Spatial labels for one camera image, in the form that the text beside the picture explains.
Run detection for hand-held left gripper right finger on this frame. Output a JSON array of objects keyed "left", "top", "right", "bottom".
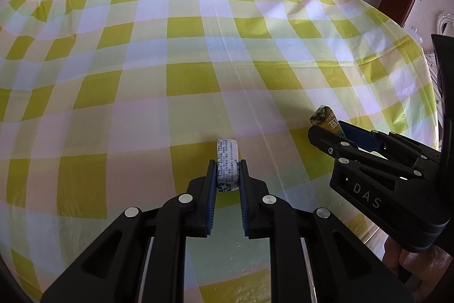
[{"left": 238, "top": 159, "right": 415, "bottom": 303}]

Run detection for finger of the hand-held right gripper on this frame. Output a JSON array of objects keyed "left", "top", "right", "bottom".
[
  {"left": 339, "top": 121, "right": 440, "bottom": 169},
  {"left": 307, "top": 125, "right": 423, "bottom": 180}
]

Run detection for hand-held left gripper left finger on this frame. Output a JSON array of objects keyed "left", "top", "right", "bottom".
[{"left": 41, "top": 159, "right": 218, "bottom": 303}]

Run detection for green gold snack packet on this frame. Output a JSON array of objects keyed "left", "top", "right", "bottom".
[{"left": 310, "top": 105, "right": 346, "bottom": 139}]

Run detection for white green snack packet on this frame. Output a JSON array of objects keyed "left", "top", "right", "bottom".
[{"left": 215, "top": 138, "right": 240, "bottom": 193}]

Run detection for person's right hand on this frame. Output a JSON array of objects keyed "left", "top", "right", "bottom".
[{"left": 382, "top": 237, "right": 454, "bottom": 286}]

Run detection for green checkered tablecloth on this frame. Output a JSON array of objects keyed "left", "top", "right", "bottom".
[{"left": 0, "top": 0, "right": 444, "bottom": 303}]

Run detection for white ornate mirror frame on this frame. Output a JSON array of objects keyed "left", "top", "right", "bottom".
[{"left": 436, "top": 10, "right": 454, "bottom": 37}]

